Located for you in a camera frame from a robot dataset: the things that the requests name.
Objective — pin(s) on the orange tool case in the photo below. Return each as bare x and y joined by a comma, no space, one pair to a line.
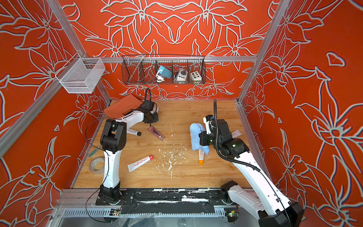
120,108

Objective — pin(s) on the clear plastic bin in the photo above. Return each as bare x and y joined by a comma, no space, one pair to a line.
81,77

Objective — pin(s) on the teal white charger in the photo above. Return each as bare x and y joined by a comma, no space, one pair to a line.
162,74

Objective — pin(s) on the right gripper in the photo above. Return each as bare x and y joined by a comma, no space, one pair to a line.
203,136

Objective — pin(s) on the ratchet wrench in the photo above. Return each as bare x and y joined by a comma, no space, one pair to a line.
94,151

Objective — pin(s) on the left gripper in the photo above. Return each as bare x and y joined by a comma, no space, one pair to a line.
155,118

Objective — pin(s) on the blue microfiber cloth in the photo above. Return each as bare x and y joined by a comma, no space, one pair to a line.
195,130

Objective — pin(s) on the clear tape roll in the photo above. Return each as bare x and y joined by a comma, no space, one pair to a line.
97,165

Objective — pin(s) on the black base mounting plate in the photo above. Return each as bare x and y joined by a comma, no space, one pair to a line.
170,201

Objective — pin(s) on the black cap white tube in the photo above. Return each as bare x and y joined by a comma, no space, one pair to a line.
133,132

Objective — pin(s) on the white button box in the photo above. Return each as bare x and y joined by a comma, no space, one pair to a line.
195,77

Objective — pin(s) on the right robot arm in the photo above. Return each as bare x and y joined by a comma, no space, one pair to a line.
269,207

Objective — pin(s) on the orange cap toothpaste tube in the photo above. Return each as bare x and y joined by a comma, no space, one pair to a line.
201,156

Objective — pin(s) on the pink translucent tube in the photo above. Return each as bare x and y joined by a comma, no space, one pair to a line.
156,133

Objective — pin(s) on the white round dial device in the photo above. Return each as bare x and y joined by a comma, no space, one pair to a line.
181,75

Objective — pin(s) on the black wire basket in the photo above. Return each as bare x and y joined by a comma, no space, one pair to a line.
168,69

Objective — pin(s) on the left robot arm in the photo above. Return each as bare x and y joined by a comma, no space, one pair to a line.
113,140

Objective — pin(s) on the pink cap toothpaste tube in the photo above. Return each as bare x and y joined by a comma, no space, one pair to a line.
139,163

